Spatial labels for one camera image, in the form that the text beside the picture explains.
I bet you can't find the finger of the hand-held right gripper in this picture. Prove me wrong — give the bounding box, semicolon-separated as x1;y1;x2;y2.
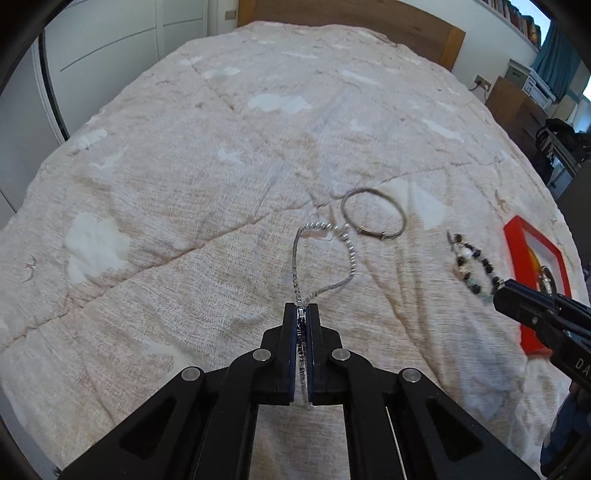
505;279;591;331
492;286;574;350

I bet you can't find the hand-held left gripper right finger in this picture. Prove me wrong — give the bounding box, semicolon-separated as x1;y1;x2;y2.
307;303;541;480

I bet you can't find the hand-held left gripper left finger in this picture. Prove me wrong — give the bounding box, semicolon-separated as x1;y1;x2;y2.
58;302;297;480

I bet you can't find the dark brown bangle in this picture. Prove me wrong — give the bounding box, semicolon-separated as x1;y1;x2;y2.
538;265;558;296

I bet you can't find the black and white beaded bracelet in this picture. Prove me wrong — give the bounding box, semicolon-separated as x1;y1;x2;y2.
446;230;507;302

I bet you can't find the red shallow box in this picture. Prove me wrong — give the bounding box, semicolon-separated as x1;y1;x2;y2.
503;214;579;356

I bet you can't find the silver chain necklace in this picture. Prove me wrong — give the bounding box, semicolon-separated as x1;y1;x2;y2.
283;220;356;408

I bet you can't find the person's dark blue clothing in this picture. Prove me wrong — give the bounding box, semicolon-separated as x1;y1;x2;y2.
539;383;591;480

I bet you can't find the thin silver bangle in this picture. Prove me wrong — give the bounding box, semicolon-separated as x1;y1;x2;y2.
341;188;407;239

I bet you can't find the beige bird print blanket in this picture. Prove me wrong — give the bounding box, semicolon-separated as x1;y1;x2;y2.
0;21;590;480

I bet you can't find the black bag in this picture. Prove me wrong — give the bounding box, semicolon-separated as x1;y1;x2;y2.
534;117;591;163

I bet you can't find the wooden dresser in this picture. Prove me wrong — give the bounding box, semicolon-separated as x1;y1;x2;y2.
486;76;551;154

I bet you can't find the white printer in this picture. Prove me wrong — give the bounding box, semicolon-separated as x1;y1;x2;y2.
505;58;558;110

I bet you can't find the teal curtain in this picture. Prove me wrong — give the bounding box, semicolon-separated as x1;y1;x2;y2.
531;22;583;100

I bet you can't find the row of books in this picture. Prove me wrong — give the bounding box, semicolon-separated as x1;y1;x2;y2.
487;0;542;48

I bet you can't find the wooden headboard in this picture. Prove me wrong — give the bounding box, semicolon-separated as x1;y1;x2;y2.
237;0;467;73

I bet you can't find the white wardrobe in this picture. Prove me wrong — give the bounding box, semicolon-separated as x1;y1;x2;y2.
41;0;232;145

